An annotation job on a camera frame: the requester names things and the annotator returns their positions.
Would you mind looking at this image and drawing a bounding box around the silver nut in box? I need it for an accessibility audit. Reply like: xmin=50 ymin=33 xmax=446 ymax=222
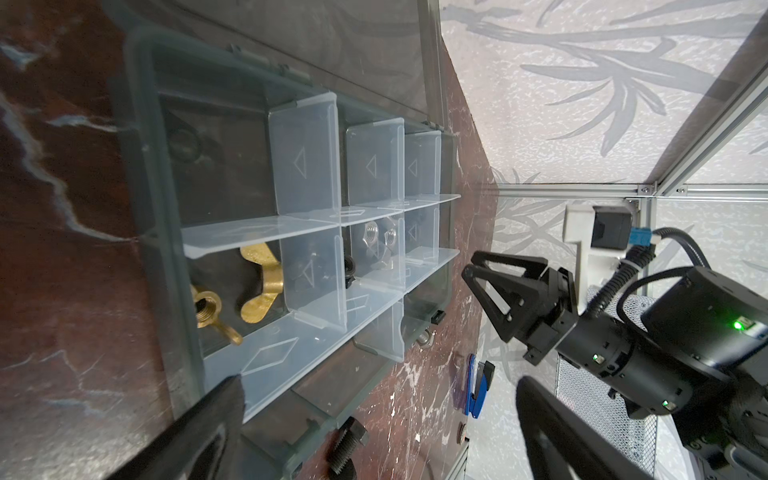
xmin=362 ymin=218 xmax=398 ymax=263

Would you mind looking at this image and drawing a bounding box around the aluminium horizontal frame bar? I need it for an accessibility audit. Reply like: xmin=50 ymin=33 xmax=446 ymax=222
xmin=496 ymin=183 xmax=656 ymax=200

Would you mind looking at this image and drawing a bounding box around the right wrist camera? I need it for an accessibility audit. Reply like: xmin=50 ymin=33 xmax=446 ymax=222
xmin=562 ymin=205 xmax=659 ymax=303

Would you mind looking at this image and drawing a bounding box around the grey compartment organizer box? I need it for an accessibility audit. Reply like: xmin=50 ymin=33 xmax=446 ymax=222
xmin=103 ymin=1 xmax=459 ymax=479

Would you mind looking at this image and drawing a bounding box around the blue stapler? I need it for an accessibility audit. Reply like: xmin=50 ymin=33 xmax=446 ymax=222
xmin=464 ymin=354 xmax=495 ymax=419

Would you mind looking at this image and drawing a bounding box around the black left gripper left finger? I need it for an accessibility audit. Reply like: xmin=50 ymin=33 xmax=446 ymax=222
xmin=109 ymin=374 xmax=245 ymax=479

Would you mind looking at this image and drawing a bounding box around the black hex bolt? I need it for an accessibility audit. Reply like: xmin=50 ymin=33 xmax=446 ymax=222
xmin=327 ymin=417 xmax=370 ymax=480

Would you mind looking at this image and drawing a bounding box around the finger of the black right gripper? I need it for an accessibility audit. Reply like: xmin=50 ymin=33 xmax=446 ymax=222
xmin=462 ymin=264 xmax=549 ymax=342
xmin=469 ymin=250 xmax=548 ymax=280

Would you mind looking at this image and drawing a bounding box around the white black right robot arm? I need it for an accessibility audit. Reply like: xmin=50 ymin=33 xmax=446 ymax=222
xmin=462 ymin=227 xmax=767 ymax=479

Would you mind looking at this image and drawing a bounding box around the gold wing nut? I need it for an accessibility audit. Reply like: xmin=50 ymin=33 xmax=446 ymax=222
xmin=190 ymin=285 xmax=243 ymax=345
xmin=240 ymin=243 xmax=284 ymax=324

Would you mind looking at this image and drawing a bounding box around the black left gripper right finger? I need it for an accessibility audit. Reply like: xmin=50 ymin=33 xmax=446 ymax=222
xmin=516 ymin=376 xmax=650 ymax=479

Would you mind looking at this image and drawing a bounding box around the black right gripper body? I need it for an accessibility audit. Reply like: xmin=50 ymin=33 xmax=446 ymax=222
xmin=521 ymin=268 xmax=648 ymax=414

